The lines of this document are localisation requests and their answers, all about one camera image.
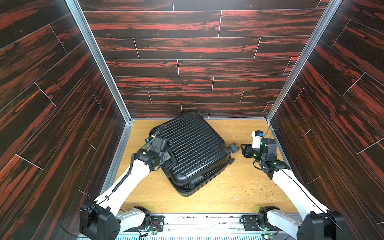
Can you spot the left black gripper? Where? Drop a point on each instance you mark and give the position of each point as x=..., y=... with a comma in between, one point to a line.
x=167, y=155

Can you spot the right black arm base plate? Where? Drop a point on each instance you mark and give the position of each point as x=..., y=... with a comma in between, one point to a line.
x=251, y=223

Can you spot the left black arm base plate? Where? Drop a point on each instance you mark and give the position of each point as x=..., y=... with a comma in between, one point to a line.
x=154, y=223

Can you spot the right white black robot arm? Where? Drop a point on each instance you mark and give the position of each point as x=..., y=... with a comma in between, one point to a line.
x=317, y=222

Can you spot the black ribbed hard-shell suitcase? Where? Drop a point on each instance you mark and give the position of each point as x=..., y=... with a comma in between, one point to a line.
x=198, y=153

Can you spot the right aluminium corner post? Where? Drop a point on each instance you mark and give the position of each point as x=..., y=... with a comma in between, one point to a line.
x=321, y=26

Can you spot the left aluminium corner post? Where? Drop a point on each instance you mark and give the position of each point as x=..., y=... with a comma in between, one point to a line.
x=91, y=42

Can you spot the silver aluminium front rail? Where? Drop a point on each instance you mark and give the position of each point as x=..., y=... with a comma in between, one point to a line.
x=204, y=227

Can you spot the aluminium corner post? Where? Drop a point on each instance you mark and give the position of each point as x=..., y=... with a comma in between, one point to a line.
x=91, y=42
x=321, y=26

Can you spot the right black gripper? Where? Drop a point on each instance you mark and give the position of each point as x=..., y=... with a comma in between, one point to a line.
x=250, y=150

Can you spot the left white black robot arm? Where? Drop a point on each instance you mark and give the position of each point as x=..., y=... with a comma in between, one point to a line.
x=100, y=219

